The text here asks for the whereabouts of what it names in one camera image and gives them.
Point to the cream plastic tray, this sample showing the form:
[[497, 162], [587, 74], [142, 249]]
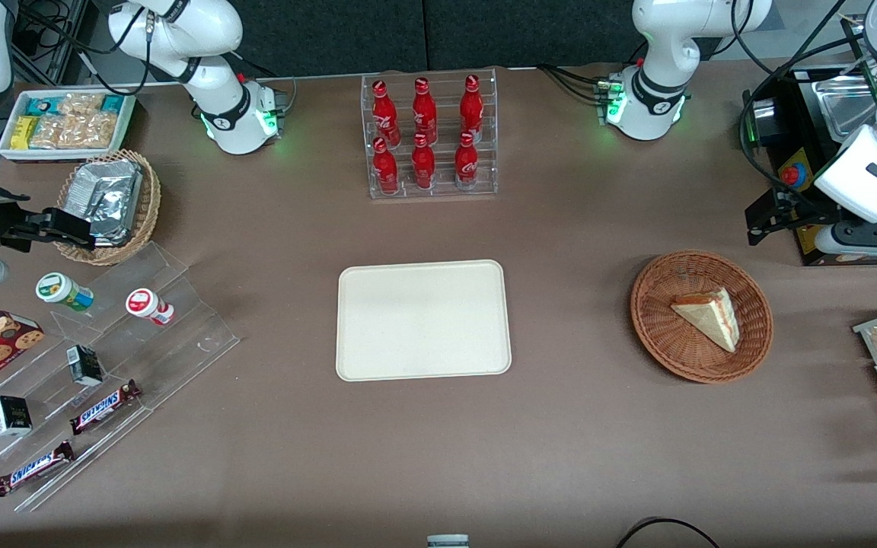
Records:
[[423, 320]]

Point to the triangular white bread sandwich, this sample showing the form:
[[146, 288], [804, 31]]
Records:
[[709, 316]]

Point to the silver foil package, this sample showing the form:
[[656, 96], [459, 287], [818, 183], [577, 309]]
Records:
[[107, 198]]

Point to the teal snack packet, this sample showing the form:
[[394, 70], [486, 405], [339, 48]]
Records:
[[113, 103], [43, 106]]

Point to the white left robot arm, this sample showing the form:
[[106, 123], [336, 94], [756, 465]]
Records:
[[663, 46]]

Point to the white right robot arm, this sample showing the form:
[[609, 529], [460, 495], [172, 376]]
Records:
[[210, 84]]

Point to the steel pan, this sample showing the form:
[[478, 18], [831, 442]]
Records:
[[846, 106]]

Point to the green lid cup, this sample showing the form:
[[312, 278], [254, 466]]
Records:
[[62, 291]]

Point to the yellow snack packet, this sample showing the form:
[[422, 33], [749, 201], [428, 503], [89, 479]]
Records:
[[23, 132]]

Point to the brown Snickers bar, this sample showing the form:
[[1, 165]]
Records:
[[103, 407], [33, 468]]

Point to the small black carton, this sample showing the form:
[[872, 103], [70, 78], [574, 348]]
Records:
[[85, 365], [11, 415]]

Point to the light wicker basket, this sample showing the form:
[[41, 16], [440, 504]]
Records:
[[149, 205]]

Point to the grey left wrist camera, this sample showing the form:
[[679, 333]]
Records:
[[865, 240]]

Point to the clear acrylic stepped stand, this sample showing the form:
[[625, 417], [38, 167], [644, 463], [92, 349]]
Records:
[[180, 335]]

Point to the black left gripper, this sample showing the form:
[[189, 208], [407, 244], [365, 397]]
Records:
[[787, 207]]

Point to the red lid cup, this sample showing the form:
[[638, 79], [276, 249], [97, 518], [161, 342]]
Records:
[[145, 304]]

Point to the brown wicker basket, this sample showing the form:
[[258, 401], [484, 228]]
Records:
[[659, 327]]

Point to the white snack tray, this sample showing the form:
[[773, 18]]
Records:
[[6, 148]]

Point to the clear acrylic bottle rack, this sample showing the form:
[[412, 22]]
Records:
[[438, 194]]

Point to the red cola bottle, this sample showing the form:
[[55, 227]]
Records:
[[423, 167], [467, 166], [424, 110], [385, 171], [472, 106], [384, 114]]

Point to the red emergency stop button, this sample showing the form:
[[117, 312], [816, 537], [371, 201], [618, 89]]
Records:
[[792, 173]]

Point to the black machine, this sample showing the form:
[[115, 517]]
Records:
[[811, 129]]

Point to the clear bag of nuts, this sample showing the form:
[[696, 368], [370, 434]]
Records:
[[96, 131], [81, 104], [54, 132]]

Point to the grey cylindrical object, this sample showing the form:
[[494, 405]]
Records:
[[448, 541]]

